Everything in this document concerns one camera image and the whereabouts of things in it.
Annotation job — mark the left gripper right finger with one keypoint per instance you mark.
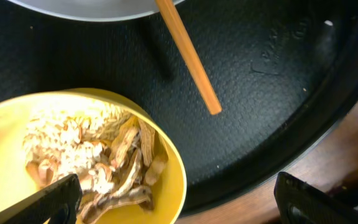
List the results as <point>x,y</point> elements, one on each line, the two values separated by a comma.
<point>299,202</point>

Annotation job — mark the round black serving tray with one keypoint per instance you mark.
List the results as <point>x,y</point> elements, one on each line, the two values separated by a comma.
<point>284,72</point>

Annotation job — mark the yellow bowl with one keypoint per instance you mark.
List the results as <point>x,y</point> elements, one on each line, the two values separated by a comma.
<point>15,184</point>

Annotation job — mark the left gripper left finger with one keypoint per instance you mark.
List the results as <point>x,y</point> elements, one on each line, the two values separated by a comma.
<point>57,203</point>

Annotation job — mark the grey plate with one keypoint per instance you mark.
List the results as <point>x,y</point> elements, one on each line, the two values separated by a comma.
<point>92,10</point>

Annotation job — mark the left wooden chopstick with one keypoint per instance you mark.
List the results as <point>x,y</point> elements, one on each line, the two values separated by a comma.
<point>184,44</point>

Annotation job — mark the food scraps and rice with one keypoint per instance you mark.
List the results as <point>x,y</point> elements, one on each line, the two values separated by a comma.
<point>110,150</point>

